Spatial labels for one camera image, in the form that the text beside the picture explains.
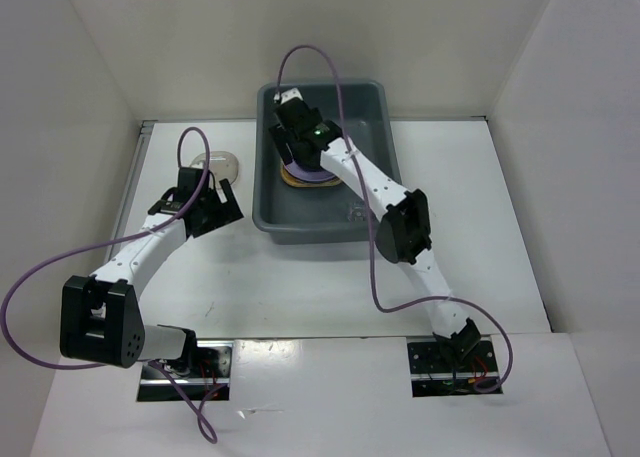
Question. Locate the clear plastic cup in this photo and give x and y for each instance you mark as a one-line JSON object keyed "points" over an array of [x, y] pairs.
{"points": [[357, 211]]}

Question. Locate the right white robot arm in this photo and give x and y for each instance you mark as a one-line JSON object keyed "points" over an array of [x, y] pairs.
{"points": [[399, 230]]}

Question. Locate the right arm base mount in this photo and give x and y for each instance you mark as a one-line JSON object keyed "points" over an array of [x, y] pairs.
{"points": [[432, 376]]}

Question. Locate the woven bamboo square tray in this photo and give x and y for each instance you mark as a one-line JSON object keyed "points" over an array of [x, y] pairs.
{"points": [[295, 182]]}

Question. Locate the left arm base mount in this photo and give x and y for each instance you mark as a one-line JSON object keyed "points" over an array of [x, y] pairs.
{"points": [[210, 372]]}

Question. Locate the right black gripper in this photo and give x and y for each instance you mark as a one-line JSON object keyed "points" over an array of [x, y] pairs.
{"points": [[280, 138]]}

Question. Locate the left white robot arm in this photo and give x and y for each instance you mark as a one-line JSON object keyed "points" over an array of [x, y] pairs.
{"points": [[101, 321]]}

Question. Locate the black round plate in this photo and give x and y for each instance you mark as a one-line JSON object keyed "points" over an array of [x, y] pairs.
{"points": [[293, 151]]}

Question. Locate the clear square small dish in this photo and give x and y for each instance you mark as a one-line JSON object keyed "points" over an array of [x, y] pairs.
{"points": [[222, 165]]}

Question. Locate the grey plastic bin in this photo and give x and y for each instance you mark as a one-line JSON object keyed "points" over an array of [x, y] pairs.
{"points": [[319, 215]]}

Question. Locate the purple round plate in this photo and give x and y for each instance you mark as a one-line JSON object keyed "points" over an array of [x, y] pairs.
{"points": [[308, 175]]}

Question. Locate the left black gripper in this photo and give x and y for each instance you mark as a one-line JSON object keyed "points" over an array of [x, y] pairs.
{"points": [[226, 212]]}

